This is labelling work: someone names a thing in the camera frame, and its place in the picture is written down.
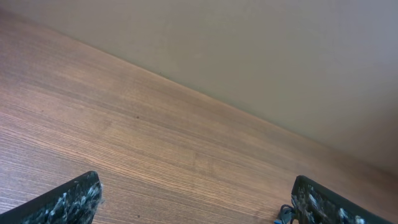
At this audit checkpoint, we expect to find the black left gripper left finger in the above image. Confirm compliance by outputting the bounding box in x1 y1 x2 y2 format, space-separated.
1 171 102 224

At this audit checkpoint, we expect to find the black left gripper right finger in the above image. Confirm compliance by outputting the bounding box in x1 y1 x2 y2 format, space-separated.
290 175 390 224

